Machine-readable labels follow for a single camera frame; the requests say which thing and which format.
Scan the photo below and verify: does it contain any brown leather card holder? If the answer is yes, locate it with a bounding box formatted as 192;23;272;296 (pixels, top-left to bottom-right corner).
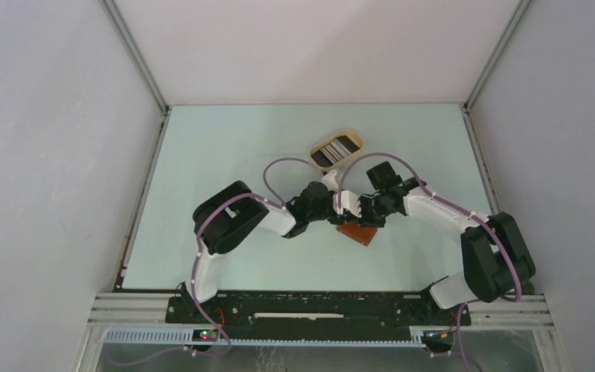
336;223;378;246

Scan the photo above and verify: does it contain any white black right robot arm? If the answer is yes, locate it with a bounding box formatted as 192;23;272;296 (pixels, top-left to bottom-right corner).
360;161;536;324

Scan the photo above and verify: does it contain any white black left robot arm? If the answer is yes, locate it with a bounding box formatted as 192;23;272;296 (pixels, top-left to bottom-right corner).
184;170;339;323

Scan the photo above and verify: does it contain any beige oval tray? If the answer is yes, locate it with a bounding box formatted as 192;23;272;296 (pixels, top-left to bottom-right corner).
308;129;364;174

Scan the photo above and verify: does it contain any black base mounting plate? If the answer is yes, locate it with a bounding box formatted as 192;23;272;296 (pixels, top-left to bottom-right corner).
165;290;459;340

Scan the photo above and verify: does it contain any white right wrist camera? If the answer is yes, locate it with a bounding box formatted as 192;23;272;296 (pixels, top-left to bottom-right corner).
332;190;362;218

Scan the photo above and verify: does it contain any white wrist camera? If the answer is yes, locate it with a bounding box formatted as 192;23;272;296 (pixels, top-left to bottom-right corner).
332;190;362;218
321;169;339;193

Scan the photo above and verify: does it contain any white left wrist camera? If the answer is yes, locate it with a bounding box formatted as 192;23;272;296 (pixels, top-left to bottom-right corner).
321;169;339;193

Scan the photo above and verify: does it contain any white cable duct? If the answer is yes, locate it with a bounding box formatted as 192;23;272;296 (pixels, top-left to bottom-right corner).
102;327;425;347

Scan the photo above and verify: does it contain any aluminium frame rail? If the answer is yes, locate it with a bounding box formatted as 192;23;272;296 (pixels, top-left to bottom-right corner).
88;293;555;331

